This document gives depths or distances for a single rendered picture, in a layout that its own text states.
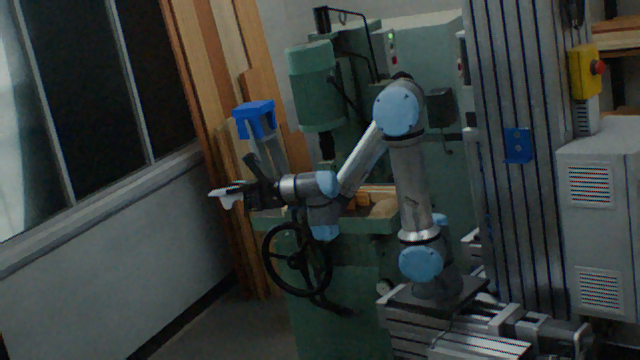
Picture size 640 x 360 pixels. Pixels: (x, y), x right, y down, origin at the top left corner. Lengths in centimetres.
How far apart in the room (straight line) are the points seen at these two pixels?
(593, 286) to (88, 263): 244
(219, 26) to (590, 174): 294
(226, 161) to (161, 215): 45
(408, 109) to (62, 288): 220
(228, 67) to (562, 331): 292
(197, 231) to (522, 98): 272
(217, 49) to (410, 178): 267
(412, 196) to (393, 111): 24
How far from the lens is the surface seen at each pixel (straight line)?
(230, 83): 470
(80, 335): 394
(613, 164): 213
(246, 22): 491
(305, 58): 290
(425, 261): 220
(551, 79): 218
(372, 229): 288
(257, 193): 228
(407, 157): 213
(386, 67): 316
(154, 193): 431
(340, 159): 306
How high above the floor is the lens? 186
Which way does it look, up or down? 17 degrees down
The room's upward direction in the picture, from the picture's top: 11 degrees counter-clockwise
